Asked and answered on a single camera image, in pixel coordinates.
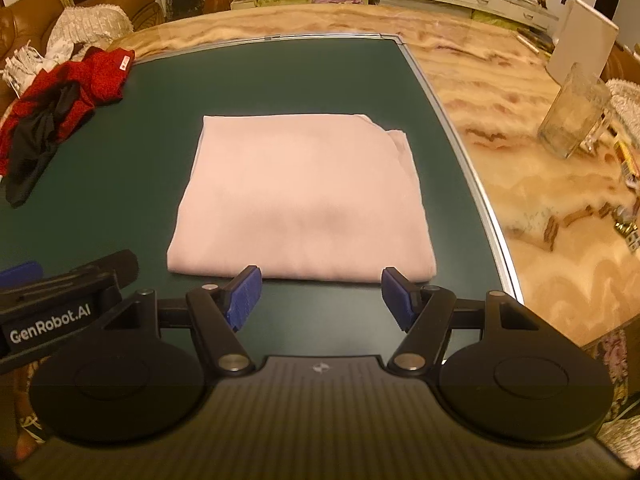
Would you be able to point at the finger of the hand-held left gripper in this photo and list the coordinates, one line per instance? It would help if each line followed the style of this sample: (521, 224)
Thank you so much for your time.
(17, 273)

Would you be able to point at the tall white container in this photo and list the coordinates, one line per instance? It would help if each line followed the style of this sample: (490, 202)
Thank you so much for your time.
(585, 35)

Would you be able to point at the glass beer mug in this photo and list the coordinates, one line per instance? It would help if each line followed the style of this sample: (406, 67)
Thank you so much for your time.
(570, 110)

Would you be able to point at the cream knitted cushion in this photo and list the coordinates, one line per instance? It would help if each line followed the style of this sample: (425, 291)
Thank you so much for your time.
(90, 25)

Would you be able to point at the small cardboard packet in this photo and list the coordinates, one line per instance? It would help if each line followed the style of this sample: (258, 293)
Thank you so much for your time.
(625, 157)

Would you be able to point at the floral patterned rug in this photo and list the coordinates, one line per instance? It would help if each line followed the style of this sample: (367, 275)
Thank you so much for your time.
(612, 355)

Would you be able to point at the brown leather sofa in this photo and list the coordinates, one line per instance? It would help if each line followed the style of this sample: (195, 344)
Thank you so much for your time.
(20, 15)

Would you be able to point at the pink shirt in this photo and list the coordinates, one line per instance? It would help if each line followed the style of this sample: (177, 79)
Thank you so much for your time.
(300, 200)

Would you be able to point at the cream quilted sofa cover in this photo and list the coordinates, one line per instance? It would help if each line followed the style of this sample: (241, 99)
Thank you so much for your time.
(625, 100)

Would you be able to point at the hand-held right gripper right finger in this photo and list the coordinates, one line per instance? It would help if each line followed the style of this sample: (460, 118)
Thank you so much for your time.
(398, 301)

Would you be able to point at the brown leather armchair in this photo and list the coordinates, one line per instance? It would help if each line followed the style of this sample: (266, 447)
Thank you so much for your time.
(625, 65)

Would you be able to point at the black garment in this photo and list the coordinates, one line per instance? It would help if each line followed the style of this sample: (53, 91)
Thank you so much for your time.
(35, 145)

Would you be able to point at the white lace-up sneaker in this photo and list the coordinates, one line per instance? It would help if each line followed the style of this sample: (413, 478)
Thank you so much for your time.
(25, 67)

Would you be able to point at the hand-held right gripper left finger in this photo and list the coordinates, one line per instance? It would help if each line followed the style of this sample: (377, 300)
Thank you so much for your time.
(245, 301)

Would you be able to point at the green framed mat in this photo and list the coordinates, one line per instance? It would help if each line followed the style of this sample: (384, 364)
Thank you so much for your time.
(300, 75)

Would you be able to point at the red garment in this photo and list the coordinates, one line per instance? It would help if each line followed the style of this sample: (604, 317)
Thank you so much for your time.
(105, 80)

